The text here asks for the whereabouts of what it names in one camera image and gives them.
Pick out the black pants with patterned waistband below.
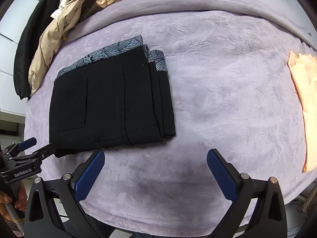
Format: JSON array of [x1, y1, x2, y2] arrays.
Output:
[[49, 36, 176, 157]]

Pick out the person's left hand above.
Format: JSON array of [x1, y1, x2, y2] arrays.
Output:
[[0, 181, 28, 223]]

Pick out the black jacket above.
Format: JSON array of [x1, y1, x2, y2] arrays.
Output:
[[13, 0, 60, 99]]

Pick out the peach folded cloth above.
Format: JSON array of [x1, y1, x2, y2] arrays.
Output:
[[287, 52, 316, 172]]

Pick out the beige puffer jacket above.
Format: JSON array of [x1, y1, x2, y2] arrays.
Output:
[[28, 0, 84, 95]]

